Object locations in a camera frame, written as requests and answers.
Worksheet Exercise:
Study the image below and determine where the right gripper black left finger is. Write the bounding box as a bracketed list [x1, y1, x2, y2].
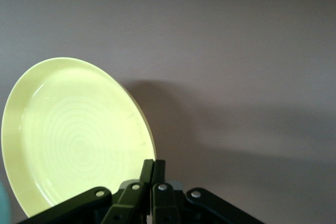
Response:
[17, 158, 155, 224]

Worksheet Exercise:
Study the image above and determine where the yellow round plate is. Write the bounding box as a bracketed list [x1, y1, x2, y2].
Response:
[1, 56, 158, 218]

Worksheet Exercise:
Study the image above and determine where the brown table cloth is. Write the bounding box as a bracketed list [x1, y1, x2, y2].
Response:
[0, 0, 336, 224]

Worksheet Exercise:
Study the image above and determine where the green round plate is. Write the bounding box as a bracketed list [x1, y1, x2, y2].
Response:
[0, 178, 12, 224]

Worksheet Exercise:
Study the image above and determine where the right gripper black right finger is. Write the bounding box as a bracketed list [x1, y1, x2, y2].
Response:
[151, 159, 263, 224]

